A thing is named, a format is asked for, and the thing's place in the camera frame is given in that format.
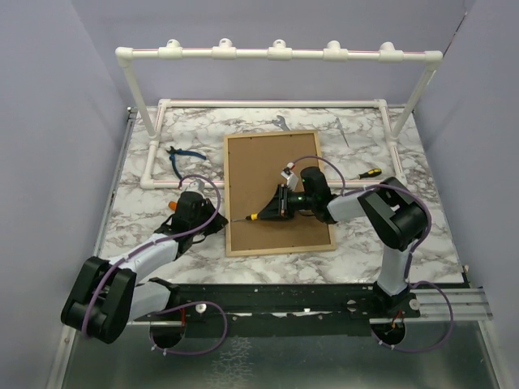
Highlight large grey wrench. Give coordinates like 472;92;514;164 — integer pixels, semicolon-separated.
272;115;290;131

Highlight small yellow screwdriver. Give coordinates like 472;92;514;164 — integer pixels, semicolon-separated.
231;214;259;223

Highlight blue handled pliers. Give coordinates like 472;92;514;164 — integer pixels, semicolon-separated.
166;146;207;180

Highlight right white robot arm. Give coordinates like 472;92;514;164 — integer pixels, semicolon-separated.
246;166;431;317

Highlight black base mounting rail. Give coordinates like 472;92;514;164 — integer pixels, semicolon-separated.
150;284;420;338

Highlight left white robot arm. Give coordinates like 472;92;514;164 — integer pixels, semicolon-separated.
60;191;228;344

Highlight wooden picture frame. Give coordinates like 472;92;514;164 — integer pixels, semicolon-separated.
224;130;337;257

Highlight black yellow screwdriver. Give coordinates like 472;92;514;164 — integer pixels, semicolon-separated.
356;168;382;180

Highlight white PVC pipe rack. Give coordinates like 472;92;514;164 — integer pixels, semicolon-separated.
115;38;444;190

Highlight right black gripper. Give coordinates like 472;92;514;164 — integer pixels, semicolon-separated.
258;184;315;221

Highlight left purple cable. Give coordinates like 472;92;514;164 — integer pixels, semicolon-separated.
80;173;230;356

